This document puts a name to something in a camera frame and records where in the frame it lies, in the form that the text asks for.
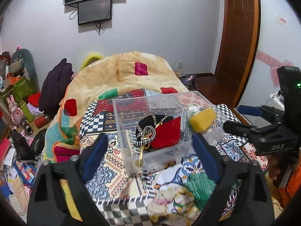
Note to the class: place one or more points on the green box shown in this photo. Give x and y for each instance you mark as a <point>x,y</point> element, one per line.
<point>20,90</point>

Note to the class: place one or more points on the green knitted cloth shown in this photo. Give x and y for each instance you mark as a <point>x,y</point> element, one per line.
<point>201,187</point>

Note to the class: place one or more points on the red velvet pouch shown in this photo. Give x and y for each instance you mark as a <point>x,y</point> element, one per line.
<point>167,134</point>

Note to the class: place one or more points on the right hand orange sleeve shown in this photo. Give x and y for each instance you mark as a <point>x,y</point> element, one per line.
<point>273,166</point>

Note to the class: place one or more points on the dark purple garment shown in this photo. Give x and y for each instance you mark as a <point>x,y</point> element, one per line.
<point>54,87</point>

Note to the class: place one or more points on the brown wooden door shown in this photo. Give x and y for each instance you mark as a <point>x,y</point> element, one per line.
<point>239,42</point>

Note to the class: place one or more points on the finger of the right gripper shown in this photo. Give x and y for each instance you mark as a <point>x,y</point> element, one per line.
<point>249,132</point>
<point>268,113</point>

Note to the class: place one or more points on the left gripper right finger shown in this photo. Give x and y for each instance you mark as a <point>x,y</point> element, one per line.
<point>253,206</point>

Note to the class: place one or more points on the small wall monitor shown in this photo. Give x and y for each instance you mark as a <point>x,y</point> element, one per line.
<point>94,10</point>

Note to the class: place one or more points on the floral yellow white scrunchie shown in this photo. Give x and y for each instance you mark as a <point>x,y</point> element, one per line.
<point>173,206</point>

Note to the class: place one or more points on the yellow sponge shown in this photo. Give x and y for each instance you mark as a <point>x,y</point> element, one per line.
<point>202,120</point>

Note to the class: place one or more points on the clear plastic storage box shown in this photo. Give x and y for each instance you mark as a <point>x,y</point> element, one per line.
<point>129,111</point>

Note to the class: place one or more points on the beige colourful fleece blanket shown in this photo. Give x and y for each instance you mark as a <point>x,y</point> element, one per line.
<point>118,73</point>

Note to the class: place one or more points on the grey dinosaur plush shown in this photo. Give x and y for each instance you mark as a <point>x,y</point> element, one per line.
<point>22,62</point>

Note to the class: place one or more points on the red cylinder can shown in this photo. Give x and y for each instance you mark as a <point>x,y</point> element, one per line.
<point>42,121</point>

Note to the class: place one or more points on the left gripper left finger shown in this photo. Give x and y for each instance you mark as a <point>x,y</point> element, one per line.
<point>48,204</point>

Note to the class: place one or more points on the patterned patchwork tablecloth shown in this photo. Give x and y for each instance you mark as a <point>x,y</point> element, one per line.
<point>153,187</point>

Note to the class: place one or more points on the pink bunny toy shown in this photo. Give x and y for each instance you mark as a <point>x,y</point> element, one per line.
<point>16,113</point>

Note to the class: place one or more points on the black pouch with gold chain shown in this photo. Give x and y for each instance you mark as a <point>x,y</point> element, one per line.
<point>145,129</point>

